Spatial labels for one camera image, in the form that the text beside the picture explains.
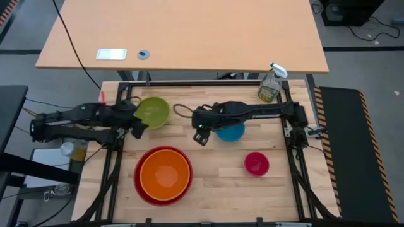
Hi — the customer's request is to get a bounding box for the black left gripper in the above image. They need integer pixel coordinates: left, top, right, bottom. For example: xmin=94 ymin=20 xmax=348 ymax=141
xmin=121 ymin=100 xmax=150 ymax=140

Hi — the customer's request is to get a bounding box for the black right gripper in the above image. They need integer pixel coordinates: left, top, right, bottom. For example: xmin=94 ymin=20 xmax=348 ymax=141
xmin=191 ymin=105 xmax=220 ymax=147

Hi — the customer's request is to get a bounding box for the green bowl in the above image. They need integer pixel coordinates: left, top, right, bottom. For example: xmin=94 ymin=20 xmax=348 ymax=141
xmin=133 ymin=96 xmax=172 ymax=130

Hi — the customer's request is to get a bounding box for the blue bowl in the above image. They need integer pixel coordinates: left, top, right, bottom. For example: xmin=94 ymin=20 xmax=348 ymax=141
xmin=215 ymin=122 xmax=246 ymax=143

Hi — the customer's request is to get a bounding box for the orange bowl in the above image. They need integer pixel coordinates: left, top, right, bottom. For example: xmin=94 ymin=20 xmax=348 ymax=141
xmin=139 ymin=149 xmax=191 ymax=202

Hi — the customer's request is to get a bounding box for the large red bowl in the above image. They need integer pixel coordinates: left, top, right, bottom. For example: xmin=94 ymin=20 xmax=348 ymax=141
xmin=133 ymin=145 xmax=194 ymax=207

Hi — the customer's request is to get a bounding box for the small magenta bowl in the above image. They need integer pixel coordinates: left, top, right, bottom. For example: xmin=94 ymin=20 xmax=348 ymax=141
xmin=244 ymin=151 xmax=270 ymax=177

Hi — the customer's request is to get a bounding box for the plastic bottle with yellow liquid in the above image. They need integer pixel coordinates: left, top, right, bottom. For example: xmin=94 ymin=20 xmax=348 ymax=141
xmin=59 ymin=140 xmax=89 ymax=162

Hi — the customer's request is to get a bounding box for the white rectangular desk socket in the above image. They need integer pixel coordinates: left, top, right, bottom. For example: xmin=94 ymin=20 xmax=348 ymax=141
xmin=95 ymin=48 xmax=128 ymax=61

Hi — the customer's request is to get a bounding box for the spray bottle with white trigger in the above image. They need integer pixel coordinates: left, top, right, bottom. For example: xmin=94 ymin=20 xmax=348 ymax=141
xmin=257 ymin=62 xmax=288 ymax=104

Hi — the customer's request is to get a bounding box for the white board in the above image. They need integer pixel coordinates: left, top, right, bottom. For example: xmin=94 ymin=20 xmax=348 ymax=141
xmin=23 ymin=148 xmax=80 ymax=189

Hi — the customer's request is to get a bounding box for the light wooden desk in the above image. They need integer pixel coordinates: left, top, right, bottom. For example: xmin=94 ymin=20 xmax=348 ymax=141
xmin=35 ymin=0 xmax=330 ymax=74

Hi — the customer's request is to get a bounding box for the black mat with hazard stripes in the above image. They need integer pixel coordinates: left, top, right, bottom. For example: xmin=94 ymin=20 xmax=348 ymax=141
xmin=313 ymin=86 xmax=400 ymax=224

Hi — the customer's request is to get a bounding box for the black computer case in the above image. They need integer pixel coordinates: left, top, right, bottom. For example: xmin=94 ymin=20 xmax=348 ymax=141
xmin=319 ymin=0 xmax=386 ymax=27

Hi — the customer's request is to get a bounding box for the brown cable loop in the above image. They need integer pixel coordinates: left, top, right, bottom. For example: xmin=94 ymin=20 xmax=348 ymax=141
xmin=172 ymin=103 xmax=194 ymax=119

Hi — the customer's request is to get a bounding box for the black aluminium frame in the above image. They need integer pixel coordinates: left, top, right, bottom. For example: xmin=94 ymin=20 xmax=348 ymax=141
xmin=74 ymin=80 xmax=343 ymax=227

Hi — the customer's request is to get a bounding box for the long black cable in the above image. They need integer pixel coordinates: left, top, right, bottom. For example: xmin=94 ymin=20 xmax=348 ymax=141
xmin=52 ymin=0 xmax=102 ymax=90

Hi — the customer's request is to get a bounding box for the black floor cable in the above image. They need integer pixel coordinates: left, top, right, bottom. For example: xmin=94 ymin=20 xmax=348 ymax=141
xmin=347 ymin=15 xmax=401 ymax=42

